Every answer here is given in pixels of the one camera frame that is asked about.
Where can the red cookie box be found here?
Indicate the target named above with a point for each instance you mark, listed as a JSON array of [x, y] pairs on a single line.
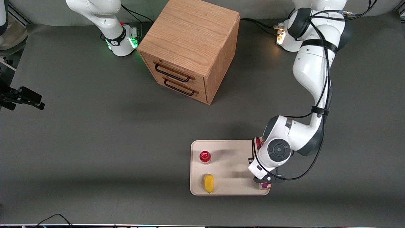
[[259, 143]]

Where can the beige plastic tray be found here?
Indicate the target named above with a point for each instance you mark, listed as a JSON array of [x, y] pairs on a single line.
[[227, 171]]

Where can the red capped bottle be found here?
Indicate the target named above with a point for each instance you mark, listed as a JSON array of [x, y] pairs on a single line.
[[205, 156]]

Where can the beige round stand base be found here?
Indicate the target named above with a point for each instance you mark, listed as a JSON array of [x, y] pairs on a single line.
[[12, 33]]

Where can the wooden drawer front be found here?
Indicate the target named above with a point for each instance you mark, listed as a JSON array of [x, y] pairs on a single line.
[[177, 70], [190, 95]]

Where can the wooden drawer cabinet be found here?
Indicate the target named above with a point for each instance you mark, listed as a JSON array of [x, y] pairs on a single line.
[[190, 34]]

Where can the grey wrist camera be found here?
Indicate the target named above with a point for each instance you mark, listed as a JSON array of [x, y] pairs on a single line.
[[269, 179]]

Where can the aluminium frame rail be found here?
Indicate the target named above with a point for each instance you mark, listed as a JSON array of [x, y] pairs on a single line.
[[19, 14]]

